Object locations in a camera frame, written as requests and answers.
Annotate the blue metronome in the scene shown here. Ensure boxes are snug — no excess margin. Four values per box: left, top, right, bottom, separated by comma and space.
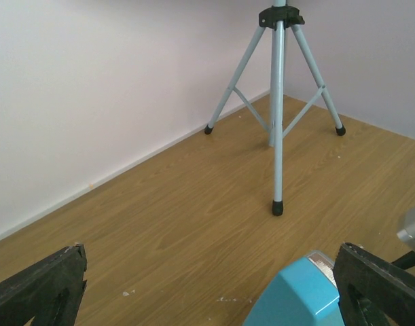
243, 251, 344, 326

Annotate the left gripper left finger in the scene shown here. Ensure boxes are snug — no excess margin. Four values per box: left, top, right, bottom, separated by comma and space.
0, 243, 88, 325

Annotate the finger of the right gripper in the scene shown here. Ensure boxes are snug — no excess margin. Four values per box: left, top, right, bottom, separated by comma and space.
392, 251, 415, 269

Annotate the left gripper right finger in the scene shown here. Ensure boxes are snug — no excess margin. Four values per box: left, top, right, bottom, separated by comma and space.
333, 242, 415, 326

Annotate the light blue music stand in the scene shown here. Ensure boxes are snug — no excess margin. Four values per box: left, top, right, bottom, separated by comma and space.
204, 1, 346, 216

